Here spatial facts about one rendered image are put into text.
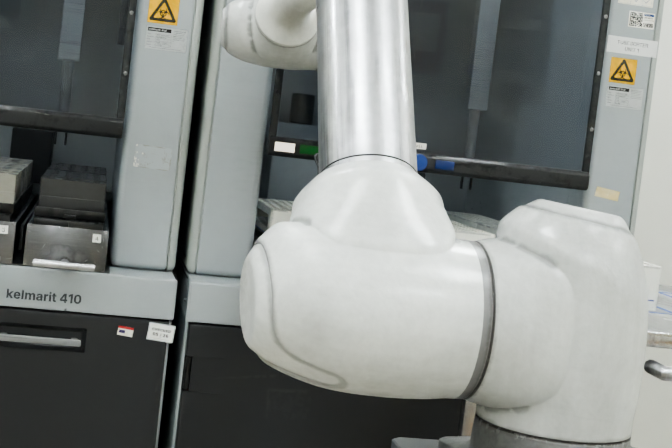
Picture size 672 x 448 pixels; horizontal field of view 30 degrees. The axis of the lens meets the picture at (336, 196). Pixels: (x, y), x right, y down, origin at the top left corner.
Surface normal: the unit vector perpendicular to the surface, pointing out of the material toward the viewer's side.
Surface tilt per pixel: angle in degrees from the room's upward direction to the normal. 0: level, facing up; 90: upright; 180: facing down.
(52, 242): 90
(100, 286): 90
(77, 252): 90
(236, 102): 90
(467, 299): 66
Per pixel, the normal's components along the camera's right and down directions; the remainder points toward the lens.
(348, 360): -0.06, 0.54
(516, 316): 0.15, -0.07
